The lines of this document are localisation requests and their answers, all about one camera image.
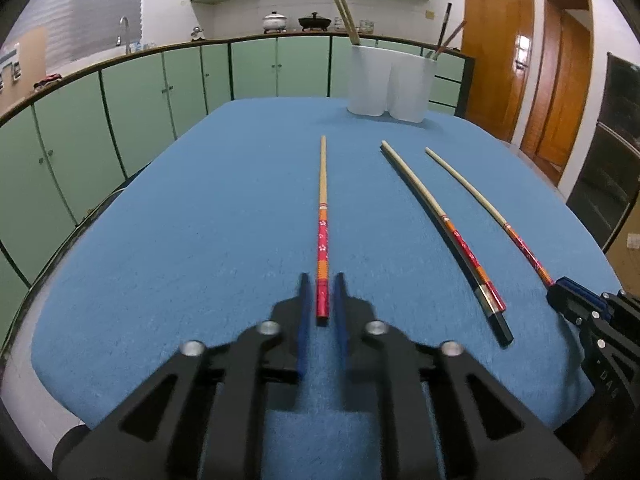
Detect cardboard box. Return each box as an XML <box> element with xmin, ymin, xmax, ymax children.
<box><xmin>602</xmin><ymin>200</ymin><xmax>640</xmax><ymax>293</ymax></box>

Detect white double utensil holder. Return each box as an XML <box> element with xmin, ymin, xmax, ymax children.
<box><xmin>347</xmin><ymin>42</ymin><xmax>437</xmax><ymax>124</ymax></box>

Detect black glass cabinet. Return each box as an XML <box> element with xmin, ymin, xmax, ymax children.
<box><xmin>565</xmin><ymin>51</ymin><xmax>640</xmax><ymax>256</ymax></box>

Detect plain bamboo chopstick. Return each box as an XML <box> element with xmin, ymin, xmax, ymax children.
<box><xmin>332</xmin><ymin>0</ymin><xmax>357</xmax><ymax>46</ymax></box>
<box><xmin>338</xmin><ymin>0</ymin><xmax>362</xmax><ymax>46</ymax></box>

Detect open wooden door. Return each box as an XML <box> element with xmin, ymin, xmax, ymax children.
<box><xmin>520</xmin><ymin>0</ymin><xmax>593</xmax><ymax>171</ymax></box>

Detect black handled chopstick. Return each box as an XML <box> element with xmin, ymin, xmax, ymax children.
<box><xmin>434</xmin><ymin>2</ymin><xmax>453</xmax><ymax>58</ymax></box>

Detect dark red chopstick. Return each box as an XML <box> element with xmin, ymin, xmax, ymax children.
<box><xmin>436</xmin><ymin>20</ymin><xmax>467</xmax><ymax>59</ymax></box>

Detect green lower kitchen cabinets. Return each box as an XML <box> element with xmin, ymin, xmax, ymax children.
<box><xmin>0</xmin><ymin>31</ymin><xmax>476</xmax><ymax>306</ymax></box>

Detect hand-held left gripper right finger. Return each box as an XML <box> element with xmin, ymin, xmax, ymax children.
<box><xmin>332</xmin><ymin>272</ymin><xmax>584</xmax><ymax>480</ymax></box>

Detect red-handled chopstick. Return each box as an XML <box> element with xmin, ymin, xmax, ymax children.
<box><xmin>381</xmin><ymin>140</ymin><xmax>515</xmax><ymax>347</ymax></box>

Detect grey window blind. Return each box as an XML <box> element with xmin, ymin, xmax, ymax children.
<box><xmin>10</xmin><ymin>0</ymin><xmax>146</xmax><ymax>68</ymax></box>

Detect black wok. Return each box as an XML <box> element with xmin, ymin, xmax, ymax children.
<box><xmin>298</xmin><ymin>11</ymin><xmax>332</xmax><ymax>32</ymax></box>

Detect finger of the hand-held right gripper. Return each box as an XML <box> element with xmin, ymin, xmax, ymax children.
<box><xmin>546</xmin><ymin>287</ymin><xmax>609</xmax><ymax>357</ymax></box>
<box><xmin>558</xmin><ymin>276</ymin><xmax>640</xmax><ymax>322</ymax></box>

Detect wooden board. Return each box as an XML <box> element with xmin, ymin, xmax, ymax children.
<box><xmin>0</xmin><ymin>27</ymin><xmax>48</xmax><ymax>111</ymax></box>

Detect white clamp device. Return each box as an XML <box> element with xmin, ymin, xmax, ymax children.
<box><xmin>0</xmin><ymin>42</ymin><xmax>22</xmax><ymax>86</ymax></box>

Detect closed wooden door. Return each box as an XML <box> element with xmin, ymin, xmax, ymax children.
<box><xmin>457</xmin><ymin>0</ymin><xmax>536</xmax><ymax>143</ymax></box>

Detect white cooking pot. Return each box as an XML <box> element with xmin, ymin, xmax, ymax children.
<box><xmin>262</xmin><ymin>10</ymin><xmax>289</xmax><ymax>34</ymax></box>

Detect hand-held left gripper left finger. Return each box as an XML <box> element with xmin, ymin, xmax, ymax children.
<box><xmin>55</xmin><ymin>272</ymin><xmax>313</xmax><ymax>480</ymax></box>

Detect red patterned bamboo chopstick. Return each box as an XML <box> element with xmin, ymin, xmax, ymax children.
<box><xmin>380</xmin><ymin>140</ymin><xmax>506</xmax><ymax>313</ymax></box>
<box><xmin>425</xmin><ymin>147</ymin><xmax>557</xmax><ymax>290</ymax></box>
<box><xmin>315</xmin><ymin>135</ymin><xmax>331</xmax><ymax>324</ymax></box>

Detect blue tablecloth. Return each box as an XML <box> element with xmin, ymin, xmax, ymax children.
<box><xmin>30</xmin><ymin>97</ymin><xmax>626</xmax><ymax>480</ymax></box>

